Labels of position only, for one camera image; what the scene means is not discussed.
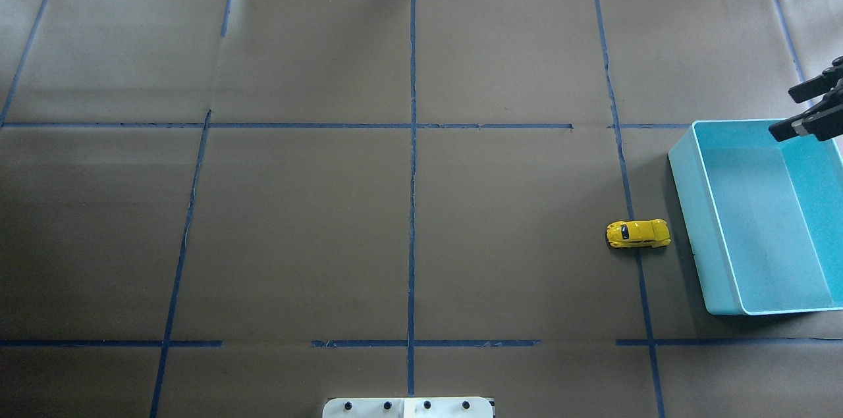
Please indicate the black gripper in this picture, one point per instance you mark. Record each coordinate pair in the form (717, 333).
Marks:
(822, 116)

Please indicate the yellow beetle toy car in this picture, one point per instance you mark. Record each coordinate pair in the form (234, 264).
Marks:
(638, 234)

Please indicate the turquoise plastic bin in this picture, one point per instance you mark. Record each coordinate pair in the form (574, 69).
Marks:
(763, 217)

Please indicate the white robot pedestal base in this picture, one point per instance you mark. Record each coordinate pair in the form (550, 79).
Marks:
(459, 406)

